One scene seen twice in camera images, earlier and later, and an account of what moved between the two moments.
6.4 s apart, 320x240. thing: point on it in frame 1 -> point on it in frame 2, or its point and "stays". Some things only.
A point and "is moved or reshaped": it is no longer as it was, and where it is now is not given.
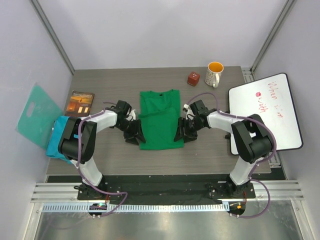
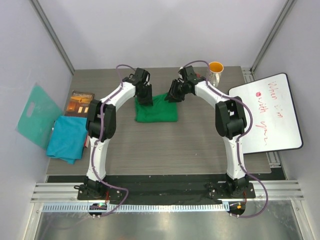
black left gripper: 139,134 -> 148,99
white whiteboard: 270,99 stays
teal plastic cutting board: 38,116 stays
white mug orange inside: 214,69 stays
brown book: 80,104 stays
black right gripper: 180,134 -> 172,95
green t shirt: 159,111 is moved or reshaped
